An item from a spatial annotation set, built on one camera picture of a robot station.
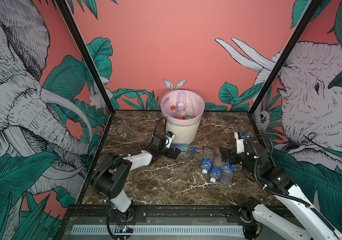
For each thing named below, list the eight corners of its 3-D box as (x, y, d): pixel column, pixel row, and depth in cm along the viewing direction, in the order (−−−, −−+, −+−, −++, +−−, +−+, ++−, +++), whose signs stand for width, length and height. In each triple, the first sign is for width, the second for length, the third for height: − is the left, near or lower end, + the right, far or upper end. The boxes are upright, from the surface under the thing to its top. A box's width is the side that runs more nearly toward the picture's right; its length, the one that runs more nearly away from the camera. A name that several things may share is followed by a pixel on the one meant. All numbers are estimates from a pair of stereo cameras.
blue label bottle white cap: (198, 174, 90) (200, 170, 85) (202, 151, 100) (204, 147, 95) (209, 177, 89) (211, 173, 84) (212, 153, 99) (214, 149, 94)
